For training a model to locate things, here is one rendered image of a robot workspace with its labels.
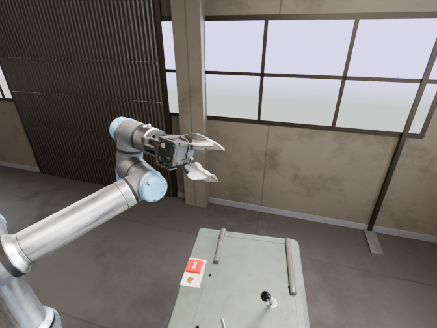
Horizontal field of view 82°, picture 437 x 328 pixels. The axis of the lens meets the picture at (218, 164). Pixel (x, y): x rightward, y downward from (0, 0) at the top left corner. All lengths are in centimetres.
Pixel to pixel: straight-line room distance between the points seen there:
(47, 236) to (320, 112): 257
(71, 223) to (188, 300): 55
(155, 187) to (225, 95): 230
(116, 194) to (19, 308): 43
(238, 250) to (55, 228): 77
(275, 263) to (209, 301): 32
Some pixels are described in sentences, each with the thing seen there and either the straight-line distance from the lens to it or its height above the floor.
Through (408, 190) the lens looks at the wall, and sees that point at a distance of 339.
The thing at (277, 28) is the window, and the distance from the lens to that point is 272.
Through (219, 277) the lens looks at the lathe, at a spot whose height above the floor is 125.
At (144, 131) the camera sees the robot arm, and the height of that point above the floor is 189.
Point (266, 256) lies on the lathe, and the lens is 118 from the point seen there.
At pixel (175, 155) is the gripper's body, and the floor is 186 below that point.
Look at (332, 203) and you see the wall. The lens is 335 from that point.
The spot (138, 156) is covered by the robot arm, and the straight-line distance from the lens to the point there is 77.
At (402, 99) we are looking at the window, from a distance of 294.
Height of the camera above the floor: 212
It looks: 28 degrees down
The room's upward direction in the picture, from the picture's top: straight up
